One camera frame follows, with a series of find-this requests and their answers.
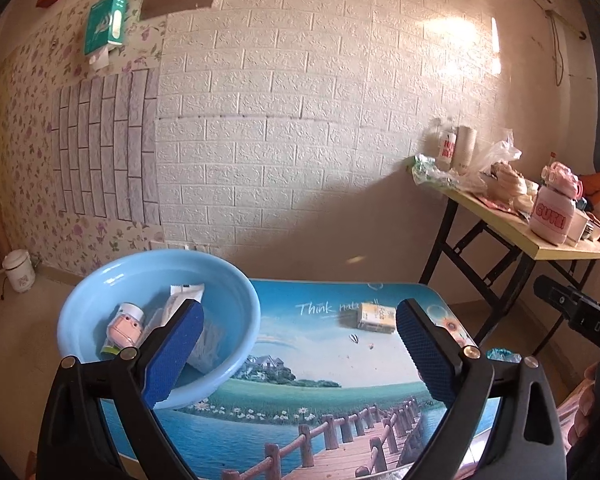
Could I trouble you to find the cream tissue pack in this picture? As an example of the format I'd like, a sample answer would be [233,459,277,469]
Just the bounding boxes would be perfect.
[356,301,397,333]

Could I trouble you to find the white bottle red label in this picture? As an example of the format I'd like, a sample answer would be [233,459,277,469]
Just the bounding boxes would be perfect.
[436,120,457,171]

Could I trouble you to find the bread bun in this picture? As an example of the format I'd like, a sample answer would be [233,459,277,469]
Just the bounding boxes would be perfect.
[487,161,528,201]

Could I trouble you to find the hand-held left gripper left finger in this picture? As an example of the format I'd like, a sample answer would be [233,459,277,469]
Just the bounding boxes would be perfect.
[36,299,206,480]

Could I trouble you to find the crumpled teal plastic wrapper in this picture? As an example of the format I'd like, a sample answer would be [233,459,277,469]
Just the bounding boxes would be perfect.
[486,347,523,365]

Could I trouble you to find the pink lidded container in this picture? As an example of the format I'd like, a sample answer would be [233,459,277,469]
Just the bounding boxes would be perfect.
[530,161,583,245]

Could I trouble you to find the green plastic wrap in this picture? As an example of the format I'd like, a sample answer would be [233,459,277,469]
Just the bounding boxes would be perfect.
[412,155,458,186]

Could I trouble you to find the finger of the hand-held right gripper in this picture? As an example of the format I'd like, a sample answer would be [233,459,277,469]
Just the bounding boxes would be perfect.
[532,275,583,321]

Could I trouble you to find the white rice cooker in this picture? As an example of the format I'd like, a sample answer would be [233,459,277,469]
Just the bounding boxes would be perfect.
[1,250,36,293]

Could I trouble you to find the green wall tissue pack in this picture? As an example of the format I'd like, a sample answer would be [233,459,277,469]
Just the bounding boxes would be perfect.
[82,0,128,68]

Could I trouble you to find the white box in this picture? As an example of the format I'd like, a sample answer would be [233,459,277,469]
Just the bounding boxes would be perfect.
[565,210,600,248]

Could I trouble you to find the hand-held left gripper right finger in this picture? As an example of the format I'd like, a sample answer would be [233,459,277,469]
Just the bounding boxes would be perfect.
[396,298,568,480]

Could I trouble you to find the light blue plastic basin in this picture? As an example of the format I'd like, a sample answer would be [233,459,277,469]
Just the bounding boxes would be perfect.
[57,249,262,410]

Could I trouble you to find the white plastic packet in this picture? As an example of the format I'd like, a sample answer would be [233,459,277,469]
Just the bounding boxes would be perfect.
[152,284,205,333]

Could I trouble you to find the clear plastic bag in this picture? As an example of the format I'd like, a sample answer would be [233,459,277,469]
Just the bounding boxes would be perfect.
[472,130,523,193]

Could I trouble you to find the yellow top folding table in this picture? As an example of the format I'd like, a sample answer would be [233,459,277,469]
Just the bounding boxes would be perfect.
[411,160,600,356]

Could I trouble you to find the stack of paper cups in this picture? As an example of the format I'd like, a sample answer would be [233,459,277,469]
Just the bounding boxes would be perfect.
[452,126,476,175]

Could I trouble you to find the thin hanging wall cable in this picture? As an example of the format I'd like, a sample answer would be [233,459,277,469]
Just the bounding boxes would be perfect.
[546,9,567,86]

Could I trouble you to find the person's right hand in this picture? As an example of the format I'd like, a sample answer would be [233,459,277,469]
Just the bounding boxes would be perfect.
[567,364,600,448]

